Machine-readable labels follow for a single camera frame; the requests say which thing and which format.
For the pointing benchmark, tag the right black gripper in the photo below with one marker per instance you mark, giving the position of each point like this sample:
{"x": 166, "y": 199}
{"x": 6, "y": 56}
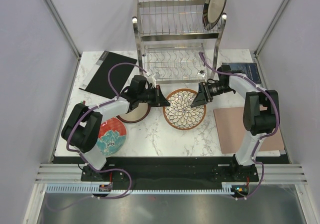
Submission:
{"x": 200, "y": 99}

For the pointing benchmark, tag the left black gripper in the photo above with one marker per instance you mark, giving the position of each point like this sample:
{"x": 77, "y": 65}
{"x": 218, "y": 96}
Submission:
{"x": 159, "y": 100}

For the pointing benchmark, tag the dark red rimmed plate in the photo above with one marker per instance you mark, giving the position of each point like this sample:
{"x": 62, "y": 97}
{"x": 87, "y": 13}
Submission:
{"x": 136, "y": 115}

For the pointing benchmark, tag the white petal pattern plate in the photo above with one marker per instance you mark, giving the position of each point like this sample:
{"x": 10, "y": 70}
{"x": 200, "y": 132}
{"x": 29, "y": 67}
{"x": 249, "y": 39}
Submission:
{"x": 180, "y": 114}

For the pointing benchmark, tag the red plate with teal flower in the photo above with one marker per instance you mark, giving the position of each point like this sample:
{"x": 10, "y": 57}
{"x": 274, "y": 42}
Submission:
{"x": 112, "y": 136}

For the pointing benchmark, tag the black rimmed beige plate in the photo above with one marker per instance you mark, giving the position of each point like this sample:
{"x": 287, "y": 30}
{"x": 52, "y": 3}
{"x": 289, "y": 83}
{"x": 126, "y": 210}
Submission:
{"x": 211, "y": 13}

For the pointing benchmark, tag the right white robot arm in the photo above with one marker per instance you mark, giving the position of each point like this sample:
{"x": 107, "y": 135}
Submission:
{"x": 261, "y": 115}

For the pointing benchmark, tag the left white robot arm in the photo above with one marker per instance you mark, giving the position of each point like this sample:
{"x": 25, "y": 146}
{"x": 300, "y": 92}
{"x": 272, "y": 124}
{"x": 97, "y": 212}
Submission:
{"x": 82, "y": 127}

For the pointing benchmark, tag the stainless steel dish rack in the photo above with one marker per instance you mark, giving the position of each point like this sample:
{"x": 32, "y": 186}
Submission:
{"x": 169, "y": 34}

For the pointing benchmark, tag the pink rectangular mat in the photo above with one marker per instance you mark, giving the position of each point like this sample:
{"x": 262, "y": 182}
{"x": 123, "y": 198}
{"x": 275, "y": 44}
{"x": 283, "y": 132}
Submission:
{"x": 231, "y": 131}

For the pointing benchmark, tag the dark blue card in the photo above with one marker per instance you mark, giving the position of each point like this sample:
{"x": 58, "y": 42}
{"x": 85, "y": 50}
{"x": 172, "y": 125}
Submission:
{"x": 250, "y": 69}

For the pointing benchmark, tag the black notebook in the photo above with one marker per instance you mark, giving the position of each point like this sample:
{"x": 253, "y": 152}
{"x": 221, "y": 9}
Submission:
{"x": 104, "y": 79}

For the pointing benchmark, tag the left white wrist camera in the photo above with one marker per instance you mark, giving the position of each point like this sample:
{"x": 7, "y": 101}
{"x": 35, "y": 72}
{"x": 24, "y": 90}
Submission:
{"x": 152, "y": 78}

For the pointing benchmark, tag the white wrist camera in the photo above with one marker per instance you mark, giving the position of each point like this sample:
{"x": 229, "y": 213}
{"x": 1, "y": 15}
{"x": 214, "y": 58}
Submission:
{"x": 201, "y": 76}
{"x": 152, "y": 78}

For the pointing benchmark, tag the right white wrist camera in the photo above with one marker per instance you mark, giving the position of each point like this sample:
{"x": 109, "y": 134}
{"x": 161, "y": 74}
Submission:
{"x": 201, "y": 76}

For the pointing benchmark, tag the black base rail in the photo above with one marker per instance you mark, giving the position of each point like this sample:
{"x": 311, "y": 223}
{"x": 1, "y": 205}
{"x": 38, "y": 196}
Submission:
{"x": 171, "y": 172}

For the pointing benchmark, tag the white slotted cable duct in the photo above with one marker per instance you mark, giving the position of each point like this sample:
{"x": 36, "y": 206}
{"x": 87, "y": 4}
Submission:
{"x": 100, "y": 189}

